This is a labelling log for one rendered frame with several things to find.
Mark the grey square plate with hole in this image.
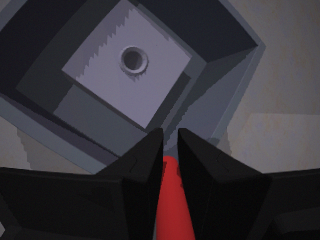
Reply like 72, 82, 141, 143
61, 0, 192, 129

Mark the dark grey open box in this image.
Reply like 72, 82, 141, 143
0, 0, 265, 175

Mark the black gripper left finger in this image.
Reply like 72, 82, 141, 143
0, 128, 164, 240

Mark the red peg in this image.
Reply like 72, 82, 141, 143
156, 156, 196, 240

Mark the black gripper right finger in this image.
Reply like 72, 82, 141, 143
177, 128, 320, 240

